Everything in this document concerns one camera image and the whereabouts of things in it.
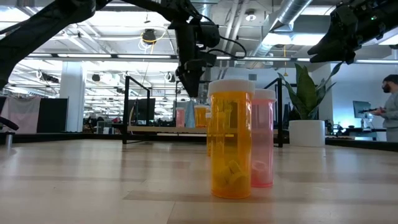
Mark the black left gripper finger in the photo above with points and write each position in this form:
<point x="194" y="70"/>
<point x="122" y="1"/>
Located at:
<point x="188" y="77"/>
<point x="198" y="74"/>

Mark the black partition panel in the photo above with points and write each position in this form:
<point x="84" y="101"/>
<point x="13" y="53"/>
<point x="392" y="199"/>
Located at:
<point x="53" y="115"/>

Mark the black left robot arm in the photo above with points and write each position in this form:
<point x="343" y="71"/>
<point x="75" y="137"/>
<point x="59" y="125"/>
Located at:
<point x="37" y="28"/>

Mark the grey monitor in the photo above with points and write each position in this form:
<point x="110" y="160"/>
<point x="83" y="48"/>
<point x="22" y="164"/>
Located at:
<point x="360" y="107"/>

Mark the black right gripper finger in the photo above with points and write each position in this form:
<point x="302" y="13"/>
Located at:
<point x="328" y="39"/>
<point x="339" y="56"/>

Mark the wooden shelf black metal frame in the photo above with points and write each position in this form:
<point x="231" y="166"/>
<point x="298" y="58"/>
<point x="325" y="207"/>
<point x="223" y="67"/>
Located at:
<point x="161" y="128"/>

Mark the person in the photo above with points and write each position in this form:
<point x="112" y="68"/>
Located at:
<point x="392" y="112"/>

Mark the pinkish grey hanging cloth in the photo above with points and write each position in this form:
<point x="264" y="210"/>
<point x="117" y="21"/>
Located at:
<point x="21" y="115"/>

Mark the black monitor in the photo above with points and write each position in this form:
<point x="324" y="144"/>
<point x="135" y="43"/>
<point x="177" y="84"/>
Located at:
<point x="144" y="109"/>

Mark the snake plant in white pot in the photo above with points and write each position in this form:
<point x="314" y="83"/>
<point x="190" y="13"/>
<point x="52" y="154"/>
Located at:
<point x="307" y="133"/>

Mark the short metal post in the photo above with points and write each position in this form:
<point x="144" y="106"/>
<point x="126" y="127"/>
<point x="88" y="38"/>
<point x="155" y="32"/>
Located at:
<point x="9" y="140"/>

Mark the pink pill bottle white cap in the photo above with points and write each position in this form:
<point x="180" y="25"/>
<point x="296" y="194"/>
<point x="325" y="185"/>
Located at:
<point x="180" y="118"/>
<point x="264" y="140"/>

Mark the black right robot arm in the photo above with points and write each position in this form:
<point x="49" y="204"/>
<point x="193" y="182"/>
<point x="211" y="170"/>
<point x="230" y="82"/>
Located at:
<point x="388" y="15"/>

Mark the silver round air duct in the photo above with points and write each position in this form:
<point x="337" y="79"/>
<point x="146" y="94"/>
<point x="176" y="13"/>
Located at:
<point x="289" y="14"/>

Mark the large orange pill bottle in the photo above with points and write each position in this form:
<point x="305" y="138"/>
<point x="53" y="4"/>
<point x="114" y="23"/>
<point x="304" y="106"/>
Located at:
<point x="200" y="118"/>

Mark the long LED light bar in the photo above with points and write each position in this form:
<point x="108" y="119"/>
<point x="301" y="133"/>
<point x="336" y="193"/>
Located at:
<point x="93" y="56"/>

